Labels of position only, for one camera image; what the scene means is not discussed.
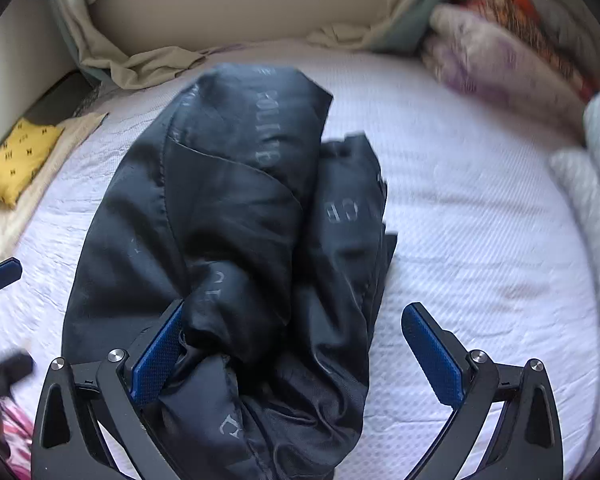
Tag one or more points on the cream striped towel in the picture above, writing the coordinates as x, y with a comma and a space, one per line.
14, 221

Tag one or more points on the dark bed headboard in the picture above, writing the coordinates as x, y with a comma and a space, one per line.
66, 98

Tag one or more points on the orange leopard print fabric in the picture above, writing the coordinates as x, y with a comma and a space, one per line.
556, 41

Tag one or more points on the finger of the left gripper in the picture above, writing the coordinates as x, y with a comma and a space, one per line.
10, 271

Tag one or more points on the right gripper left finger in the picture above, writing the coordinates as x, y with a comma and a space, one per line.
68, 443

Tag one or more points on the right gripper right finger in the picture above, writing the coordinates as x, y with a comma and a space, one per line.
526, 442

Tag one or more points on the floral purple folded blanket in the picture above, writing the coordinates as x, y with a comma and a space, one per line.
475, 57

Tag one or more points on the black patterned jacket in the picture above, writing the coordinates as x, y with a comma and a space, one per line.
275, 243

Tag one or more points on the yellow patterned cushion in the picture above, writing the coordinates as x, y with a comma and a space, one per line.
22, 154

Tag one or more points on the white textured bed cover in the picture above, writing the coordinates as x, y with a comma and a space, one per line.
487, 242

